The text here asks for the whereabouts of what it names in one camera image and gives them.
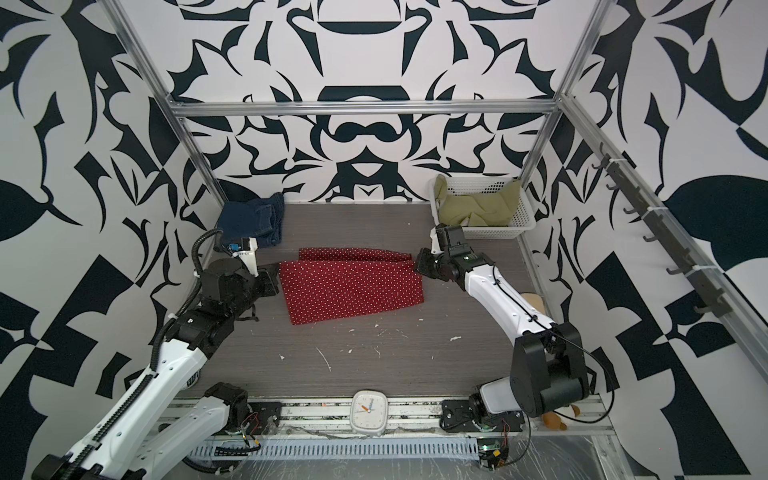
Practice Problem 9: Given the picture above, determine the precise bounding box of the blue denim skirt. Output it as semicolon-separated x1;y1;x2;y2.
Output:
216;193;285;248

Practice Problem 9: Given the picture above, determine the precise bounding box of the red polka dot skirt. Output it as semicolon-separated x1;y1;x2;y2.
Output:
279;247;424;325

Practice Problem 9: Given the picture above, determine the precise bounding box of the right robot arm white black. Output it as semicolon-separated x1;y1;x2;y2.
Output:
415;224;615;425

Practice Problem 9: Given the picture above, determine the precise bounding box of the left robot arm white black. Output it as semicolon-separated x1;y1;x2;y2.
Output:
31;237;279;479

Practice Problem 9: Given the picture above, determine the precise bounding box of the olive green skirt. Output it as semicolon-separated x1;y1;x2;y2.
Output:
433;175;521;227

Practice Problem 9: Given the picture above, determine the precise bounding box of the white plastic laundry basket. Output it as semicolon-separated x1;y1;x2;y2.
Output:
427;174;536;240

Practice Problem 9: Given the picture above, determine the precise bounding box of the white square clock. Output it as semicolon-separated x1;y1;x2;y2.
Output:
349;390;389;436

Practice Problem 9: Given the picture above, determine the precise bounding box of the brown plush toy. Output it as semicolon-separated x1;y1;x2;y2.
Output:
541;405;581;431

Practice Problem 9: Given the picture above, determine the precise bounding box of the green circuit board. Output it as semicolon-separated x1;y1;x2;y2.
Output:
477;438;509;470

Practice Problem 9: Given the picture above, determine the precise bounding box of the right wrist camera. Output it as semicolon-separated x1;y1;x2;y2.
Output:
429;227;442;255

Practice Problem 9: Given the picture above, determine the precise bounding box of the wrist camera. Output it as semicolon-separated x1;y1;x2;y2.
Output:
227;237;259;277
429;227;442;255

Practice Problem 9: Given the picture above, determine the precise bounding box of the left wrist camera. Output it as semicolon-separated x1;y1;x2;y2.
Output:
227;237;259;277

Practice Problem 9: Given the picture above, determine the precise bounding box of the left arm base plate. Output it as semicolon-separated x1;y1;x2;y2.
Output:
242;401;283;436

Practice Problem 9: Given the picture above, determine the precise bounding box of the aluminium frame rail front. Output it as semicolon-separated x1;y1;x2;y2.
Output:
161;392;613;442

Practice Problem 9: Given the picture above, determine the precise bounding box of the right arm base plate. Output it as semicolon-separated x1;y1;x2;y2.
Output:
439;399;526;433

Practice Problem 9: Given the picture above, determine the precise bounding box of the aluminium frame crossbar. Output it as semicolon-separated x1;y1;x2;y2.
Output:
170;99;556;118

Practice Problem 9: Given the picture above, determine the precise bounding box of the white slotted cable duct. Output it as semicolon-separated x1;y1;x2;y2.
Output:
188;437;479;462

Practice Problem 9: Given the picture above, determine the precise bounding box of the grey wall hook rack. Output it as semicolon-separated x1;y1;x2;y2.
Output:
594;146;734;318

